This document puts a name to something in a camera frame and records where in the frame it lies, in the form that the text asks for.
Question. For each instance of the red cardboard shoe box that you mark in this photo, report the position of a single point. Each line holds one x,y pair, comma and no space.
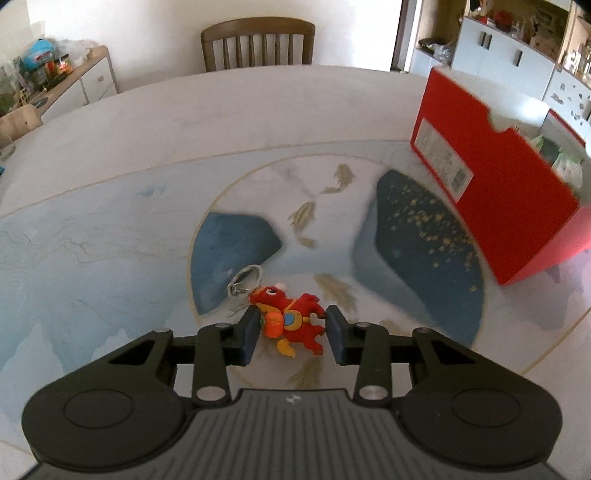
498,184

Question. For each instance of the clear plastic bag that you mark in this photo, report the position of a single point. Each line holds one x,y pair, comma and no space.
76,48

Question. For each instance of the grey plastic bag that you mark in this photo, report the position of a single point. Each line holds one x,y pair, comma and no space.
436,46

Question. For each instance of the white wooden sideboard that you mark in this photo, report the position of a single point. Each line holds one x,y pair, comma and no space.
87,83

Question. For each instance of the brown cardboard box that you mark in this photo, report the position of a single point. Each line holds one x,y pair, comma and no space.
21,122

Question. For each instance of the wooden slat-back chair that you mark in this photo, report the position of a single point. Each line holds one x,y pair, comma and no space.
258,41

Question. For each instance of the green white snack packet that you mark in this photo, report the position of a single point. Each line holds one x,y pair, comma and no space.
565,161

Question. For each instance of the white wall cabinets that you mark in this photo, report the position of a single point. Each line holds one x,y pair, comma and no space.
503,60

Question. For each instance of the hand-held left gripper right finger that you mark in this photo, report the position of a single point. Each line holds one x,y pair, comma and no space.
337,334

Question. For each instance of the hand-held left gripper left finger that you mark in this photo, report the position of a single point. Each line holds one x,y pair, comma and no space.
249,334

